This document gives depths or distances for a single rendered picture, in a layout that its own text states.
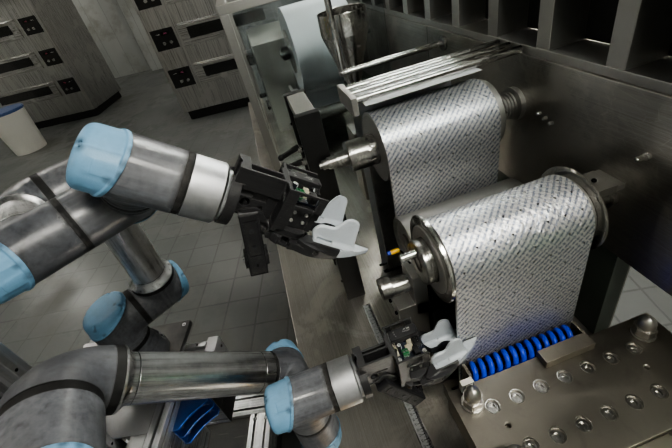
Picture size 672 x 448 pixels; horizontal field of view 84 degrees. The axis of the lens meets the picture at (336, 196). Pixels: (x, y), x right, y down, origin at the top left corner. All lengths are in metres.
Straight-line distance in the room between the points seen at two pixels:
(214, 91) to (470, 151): 4.99
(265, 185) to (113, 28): 10.33
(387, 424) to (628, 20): 0.79
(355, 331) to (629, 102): 0.72
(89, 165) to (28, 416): 0.30
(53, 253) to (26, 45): 7.60
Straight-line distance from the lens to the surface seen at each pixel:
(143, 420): 1.33
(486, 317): 0.70
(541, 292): 0.73
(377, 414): 0.88
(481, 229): 0.60
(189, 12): 5.40
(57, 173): 0.90
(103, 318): 1.16
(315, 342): 0.99
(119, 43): 10.77
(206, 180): 0.43
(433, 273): 0.60
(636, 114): 0.70
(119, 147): 0.43
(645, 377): 0.83
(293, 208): 0.45
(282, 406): 0.66
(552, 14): 0.79
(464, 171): 0.80
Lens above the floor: 1.70
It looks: 34 degrees down
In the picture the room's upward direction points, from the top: 15 degrees counter-clockwise
